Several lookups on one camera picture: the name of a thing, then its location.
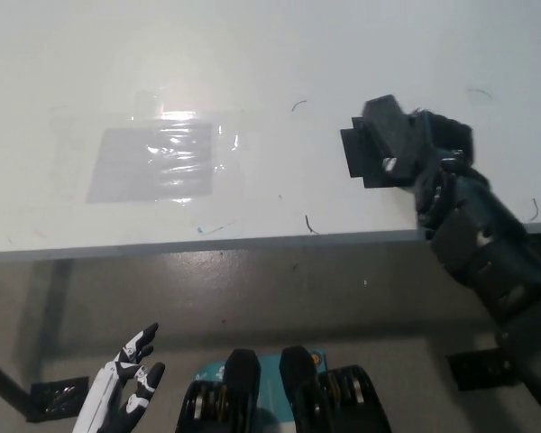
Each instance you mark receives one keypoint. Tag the black and teal robot torso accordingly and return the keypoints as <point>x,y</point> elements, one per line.
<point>297,388</point>

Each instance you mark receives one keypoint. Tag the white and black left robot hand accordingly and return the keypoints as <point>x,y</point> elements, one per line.
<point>131,397</point>

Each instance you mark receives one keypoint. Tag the black table foot plate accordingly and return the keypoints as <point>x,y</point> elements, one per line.
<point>478,370</point>
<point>54,399</point>

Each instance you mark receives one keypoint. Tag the dark grey whiteboard eraser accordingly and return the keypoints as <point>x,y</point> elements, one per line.
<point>387,126</point>

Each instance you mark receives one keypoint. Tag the black diagonal table leg bar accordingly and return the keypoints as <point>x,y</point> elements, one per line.
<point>4,379</point>

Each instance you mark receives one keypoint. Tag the grey paper sheet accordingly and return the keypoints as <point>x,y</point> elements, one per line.
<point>126,167</point>

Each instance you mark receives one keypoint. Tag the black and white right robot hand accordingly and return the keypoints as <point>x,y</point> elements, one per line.
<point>451,180</point>

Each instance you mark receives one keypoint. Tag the black tape marked spot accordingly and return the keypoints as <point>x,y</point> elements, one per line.
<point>354,153</point>

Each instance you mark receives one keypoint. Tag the clear plastic film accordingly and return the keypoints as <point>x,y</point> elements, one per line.
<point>229,155</point>

